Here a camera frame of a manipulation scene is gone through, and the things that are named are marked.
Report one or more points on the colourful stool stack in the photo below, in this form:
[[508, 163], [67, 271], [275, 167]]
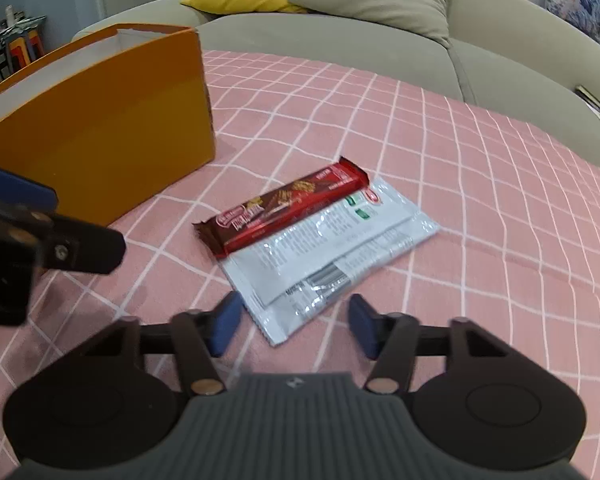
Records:
[[24, 52]]

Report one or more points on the beige pillow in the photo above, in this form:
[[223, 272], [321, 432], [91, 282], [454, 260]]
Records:
[[380, 0]]

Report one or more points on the beige sofa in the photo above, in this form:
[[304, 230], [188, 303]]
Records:
[[355, 55]]

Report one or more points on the silver foil packet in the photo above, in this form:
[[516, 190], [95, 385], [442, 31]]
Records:
[[290, 317]]

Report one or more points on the orange cardboard box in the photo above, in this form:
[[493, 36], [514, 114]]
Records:
[[105, 135]]

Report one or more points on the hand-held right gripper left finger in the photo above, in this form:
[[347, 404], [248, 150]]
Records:
[[225, 322]]

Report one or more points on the pink checked tablecloth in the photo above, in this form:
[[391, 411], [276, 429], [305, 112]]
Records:
[[480, 210]]

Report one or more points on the red-brown wafer bar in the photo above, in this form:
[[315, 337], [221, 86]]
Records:
[[280, 205]]

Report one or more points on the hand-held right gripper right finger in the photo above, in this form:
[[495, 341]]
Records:
[[362, 325]]

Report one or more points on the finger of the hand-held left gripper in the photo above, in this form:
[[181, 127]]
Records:
[[85, 250], [10, 185]]

